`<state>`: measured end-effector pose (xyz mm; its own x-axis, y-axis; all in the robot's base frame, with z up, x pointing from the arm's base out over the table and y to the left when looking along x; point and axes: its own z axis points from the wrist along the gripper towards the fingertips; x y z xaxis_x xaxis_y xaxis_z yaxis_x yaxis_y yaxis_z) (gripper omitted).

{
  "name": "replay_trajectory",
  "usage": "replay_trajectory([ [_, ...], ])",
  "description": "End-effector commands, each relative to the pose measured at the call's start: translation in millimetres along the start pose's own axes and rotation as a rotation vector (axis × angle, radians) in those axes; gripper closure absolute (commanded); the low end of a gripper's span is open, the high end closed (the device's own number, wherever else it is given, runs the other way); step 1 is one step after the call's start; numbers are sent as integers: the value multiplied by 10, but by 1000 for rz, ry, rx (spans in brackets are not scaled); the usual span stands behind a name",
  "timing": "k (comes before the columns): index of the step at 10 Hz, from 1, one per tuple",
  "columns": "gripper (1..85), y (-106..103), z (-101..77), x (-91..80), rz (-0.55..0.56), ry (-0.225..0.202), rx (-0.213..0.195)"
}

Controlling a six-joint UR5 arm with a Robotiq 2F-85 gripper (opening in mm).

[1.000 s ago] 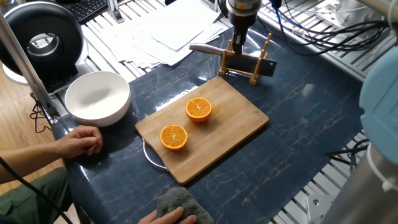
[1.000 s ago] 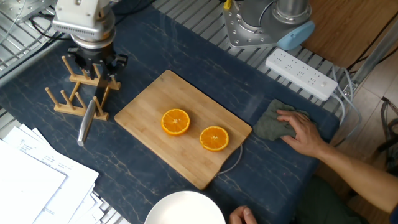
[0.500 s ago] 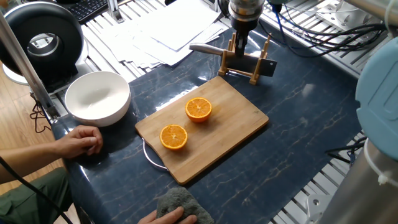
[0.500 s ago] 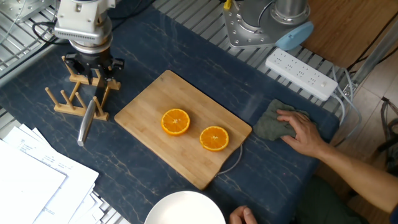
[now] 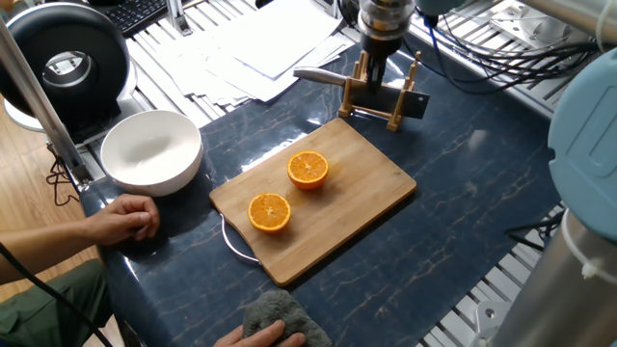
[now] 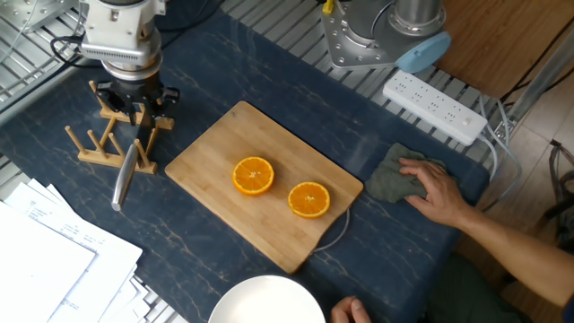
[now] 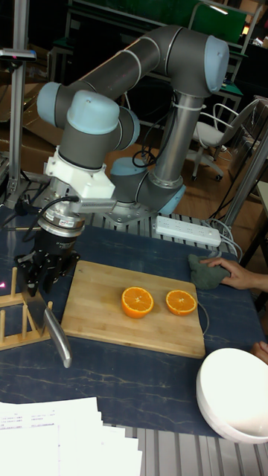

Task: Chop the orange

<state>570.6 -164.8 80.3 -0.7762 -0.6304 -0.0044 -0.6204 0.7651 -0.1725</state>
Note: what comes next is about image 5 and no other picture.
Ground thin black floor cable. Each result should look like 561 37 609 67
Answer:
45 144 81 208

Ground black round fan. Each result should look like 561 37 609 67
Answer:
0 2 140 147

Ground bamboo cutting board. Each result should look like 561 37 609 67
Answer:
208 118 418 288

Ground steel handled cleaver knife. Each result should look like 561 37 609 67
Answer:
292 67 431 120

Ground orange half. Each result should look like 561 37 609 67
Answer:
247 192 292 235
286 149 331 192

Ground short aluminium post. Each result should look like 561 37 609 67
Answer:
165 0 195 38

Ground wooden peg rack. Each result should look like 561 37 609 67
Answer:
336 49 423 133

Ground black keyboard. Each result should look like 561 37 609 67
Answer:
103 0 170 40

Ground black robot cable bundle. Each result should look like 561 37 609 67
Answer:
402 13 602 96

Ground person's left hand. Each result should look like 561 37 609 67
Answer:
86 193 162 248

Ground white paper sheets stack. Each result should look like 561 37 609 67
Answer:
125 0 357 110

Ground thick black cable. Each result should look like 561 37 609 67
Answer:
0 240 115 347

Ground silver perforated mounting plate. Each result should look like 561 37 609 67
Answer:
489 2 594 50

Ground grey green cloth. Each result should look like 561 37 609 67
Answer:
240 287 334 347

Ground black table edge cable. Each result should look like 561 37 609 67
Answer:
503 210 566 253

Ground green trousers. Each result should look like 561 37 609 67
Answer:
0 258 115 347

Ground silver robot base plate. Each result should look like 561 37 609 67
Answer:
467 299 510 347

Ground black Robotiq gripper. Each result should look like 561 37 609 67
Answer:
361 33 404 96

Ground aluminium frame post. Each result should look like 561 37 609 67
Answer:
0 18 95 187

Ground person's left forearm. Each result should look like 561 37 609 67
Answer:
0 219 97 286

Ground dark blue marbled table mat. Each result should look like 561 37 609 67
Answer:
79 40 563 347

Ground person's right hand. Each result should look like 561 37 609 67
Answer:
213 319 308 347

